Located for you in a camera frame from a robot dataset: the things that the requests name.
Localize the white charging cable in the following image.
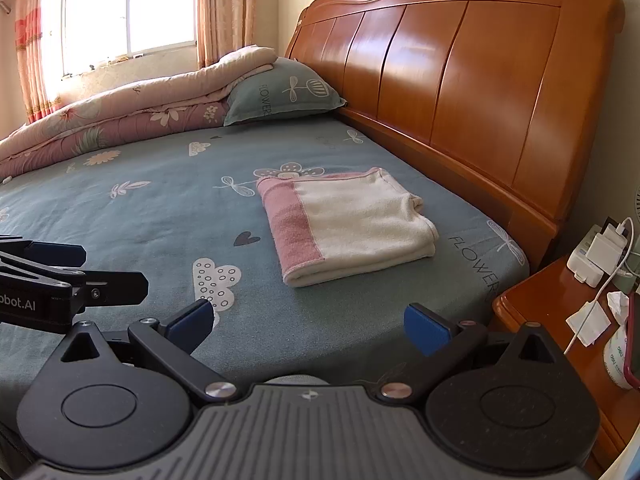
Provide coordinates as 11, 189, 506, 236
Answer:
565, 216, 637, 356

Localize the green printed pillow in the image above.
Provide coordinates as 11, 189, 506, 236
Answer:
222, 56, 348, 127

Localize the pink patterned curtain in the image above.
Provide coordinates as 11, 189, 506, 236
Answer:
15, 0, 68, 125
196, 0, 259, 69

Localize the white charger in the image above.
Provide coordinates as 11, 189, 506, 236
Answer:
587, 225, 628, 276

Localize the wooden nightstand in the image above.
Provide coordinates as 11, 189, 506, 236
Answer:
492, 255, 640, 476

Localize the white socket box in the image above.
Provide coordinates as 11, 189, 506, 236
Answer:
566, 225, 616, 288

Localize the pink and white sweater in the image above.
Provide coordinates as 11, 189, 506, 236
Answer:
256, 167, 440, 288

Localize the crumpled white tissue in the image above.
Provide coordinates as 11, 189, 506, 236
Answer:
606, 291, 632, 328

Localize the folded white paper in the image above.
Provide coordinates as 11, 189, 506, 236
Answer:
566, 302, 612, 347

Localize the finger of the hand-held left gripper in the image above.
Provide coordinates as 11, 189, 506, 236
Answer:
72, 270, 150, 307
27, 241, 87, 268

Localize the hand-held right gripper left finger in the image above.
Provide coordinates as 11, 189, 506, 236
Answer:
60, 298, 241, 406

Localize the pink floral quilt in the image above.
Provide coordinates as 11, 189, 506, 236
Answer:
0, 46, 278, 177

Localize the red phone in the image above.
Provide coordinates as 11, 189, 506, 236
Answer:
620, 290, 640, 391

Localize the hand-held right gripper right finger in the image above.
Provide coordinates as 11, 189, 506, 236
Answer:
376, 302, 558, 406

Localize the wooden headboard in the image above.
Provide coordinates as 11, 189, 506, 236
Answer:
284, 0, 626, 273

